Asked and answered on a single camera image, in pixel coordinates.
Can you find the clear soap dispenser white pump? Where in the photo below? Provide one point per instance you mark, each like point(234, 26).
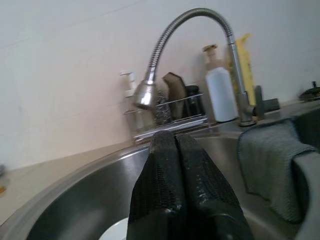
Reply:
point(128, 82)

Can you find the white plate line flower print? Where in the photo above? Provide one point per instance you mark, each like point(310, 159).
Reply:
point(112, 230)

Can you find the steel wool scrubber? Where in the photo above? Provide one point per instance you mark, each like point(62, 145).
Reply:
point(163, 110)

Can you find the steel flexible neck faucet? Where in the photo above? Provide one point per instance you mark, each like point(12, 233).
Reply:
point(147, 92)

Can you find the white bottle beige pump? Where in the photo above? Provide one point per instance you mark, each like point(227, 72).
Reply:
point(221, 97)

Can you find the black cylindrical container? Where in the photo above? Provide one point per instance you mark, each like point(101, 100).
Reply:
point(193, 100)

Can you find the stainless steel sink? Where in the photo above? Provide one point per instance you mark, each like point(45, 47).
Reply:
point(87, 180)

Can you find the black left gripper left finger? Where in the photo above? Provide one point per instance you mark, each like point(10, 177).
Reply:
point(155, 195)

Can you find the black gas stove burner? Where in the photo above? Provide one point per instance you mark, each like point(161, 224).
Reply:
point(310, 95)

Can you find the brown scrub sponge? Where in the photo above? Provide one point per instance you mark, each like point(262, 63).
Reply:
point(176, 95)

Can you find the grey waffle dish cloth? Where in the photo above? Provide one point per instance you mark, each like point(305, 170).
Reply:
point(267, 160)

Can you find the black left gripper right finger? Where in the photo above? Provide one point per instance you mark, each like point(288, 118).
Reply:
point(210, 195)

